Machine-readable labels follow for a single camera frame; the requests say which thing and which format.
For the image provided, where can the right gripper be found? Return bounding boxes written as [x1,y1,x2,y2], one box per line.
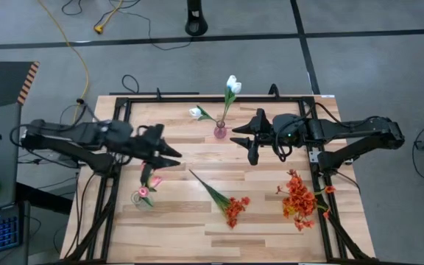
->
[229,108,278,166]

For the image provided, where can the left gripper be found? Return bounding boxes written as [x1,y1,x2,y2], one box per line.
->
[129,124,183,185]

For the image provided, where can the black stand base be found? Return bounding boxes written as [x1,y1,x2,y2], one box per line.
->
[184,0,209,37]

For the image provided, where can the black table frame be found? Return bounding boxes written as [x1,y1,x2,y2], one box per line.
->
[60,93,378,265]

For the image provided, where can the thin black floor cable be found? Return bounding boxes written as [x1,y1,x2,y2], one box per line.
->
[60,0,193,52]

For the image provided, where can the long yellow floor cable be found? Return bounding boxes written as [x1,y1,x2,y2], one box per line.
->
[37,0,90,124]

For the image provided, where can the pink glass vase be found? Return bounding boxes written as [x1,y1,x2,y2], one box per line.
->
[213,120,228,140]

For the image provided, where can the black cable loop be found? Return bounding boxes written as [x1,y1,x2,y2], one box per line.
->
[121,74,141,95]

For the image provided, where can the large hazard striped mat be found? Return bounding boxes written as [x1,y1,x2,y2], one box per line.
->
[0,60,40,113]

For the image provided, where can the clear glass vase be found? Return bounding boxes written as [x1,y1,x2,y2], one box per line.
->
[130,190,154,211]

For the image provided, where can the yellow plug cable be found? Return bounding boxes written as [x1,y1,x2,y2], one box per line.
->
[93,0,124,35]

